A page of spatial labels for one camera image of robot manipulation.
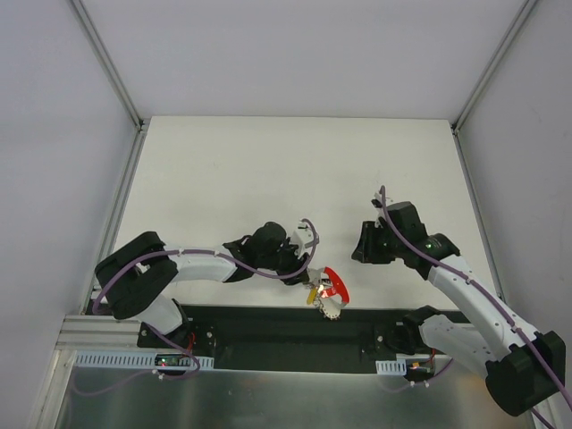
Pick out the left aluminium frame post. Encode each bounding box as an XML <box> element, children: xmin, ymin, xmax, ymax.
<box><xmin>67</xmin><ymin>0</ymin><xmax>144</xmax><ymax>130</ymax></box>

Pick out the right aluminium frame post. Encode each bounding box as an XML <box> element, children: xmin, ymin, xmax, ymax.
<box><xmin>451</xmin><ymin>0</ymin><xmax>540</xmax><ymax>136</ymax></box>

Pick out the white cable duct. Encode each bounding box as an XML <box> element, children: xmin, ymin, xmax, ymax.
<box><xmin>375</xmin><ymin>359</ymin><xmax>408</xmax><ymax>376</ymax></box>
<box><xmin>75</xmin><ymin>351</ymin><xmax>215</xmax><ymax>371</ymax></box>

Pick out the left white cable duct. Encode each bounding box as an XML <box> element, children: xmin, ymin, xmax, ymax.
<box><xmin>75</xmin><ymin>351</ymin><xmax>215</xmax><ymax>371</ymax></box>

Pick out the right white cable duct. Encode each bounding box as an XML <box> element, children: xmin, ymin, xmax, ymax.
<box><xmin>375</xmin><ymin>359</ymin><xmax>408</xmax><ymax>376</ymax></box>

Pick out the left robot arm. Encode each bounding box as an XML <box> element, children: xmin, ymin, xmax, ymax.
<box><xmin>92</xmin><ymin>219</ymin><xmax>319</xmax><ymax>350</ymax></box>

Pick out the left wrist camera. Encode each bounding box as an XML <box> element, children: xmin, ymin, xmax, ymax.
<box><xmin>290</xmin><ymin>221</ymin><xmax>319</xmax><ymax>251</ymax></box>

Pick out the red handled key organizer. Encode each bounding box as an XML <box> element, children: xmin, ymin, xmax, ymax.
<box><xmin>306</xmin><ymin>267</ymin><xmax>350</xmax><ymax>320</ymax></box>

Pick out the aluminium frame post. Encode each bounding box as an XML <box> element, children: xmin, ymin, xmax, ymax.
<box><xmin>67</xmin><ymin>0</ymin><xmax>144</xmax><ymax>130</ymax></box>
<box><xmin>451</xmin><ymin>0</ymin><xmax>540</xmax><ymax>136</ymax></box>

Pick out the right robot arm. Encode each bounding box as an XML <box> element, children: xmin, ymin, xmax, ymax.
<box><xmin>351</xmin><ymin>198</ymin><xmax>567</xmax><ymax>416</ymax></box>

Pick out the yellow key tag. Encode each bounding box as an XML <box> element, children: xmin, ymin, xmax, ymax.
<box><xmin>307</xmin><ymin>288</ymin><xmax>318</xmax><ymax>306</ymax></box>

